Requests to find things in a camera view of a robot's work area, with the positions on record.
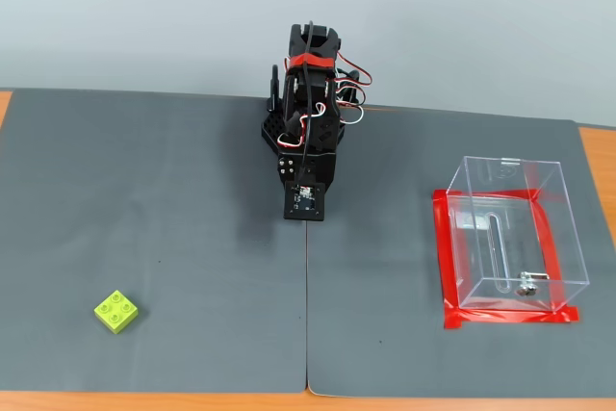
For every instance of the black table clamp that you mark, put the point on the black table clamp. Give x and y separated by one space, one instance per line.
274 86

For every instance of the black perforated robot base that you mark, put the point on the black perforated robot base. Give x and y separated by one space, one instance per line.
270 129

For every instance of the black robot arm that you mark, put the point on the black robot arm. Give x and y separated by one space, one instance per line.
315 93

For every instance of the red tape band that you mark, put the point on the red tape band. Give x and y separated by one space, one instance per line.
313 61

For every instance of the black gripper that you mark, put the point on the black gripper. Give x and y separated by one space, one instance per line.
289 166

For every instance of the dark gray foam mat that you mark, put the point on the dark gray foam mat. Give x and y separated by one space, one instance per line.
385 262
144 213

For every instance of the red tape strip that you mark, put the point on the red tape strip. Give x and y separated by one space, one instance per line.
505 317
495 193
445 257
548 242

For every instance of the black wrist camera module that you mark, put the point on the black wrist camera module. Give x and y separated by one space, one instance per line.
304 200

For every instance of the green lego block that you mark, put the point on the green lego block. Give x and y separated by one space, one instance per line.
116 312

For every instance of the transparent acrylic box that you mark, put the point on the transparent acrylic box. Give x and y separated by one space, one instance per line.
481 247

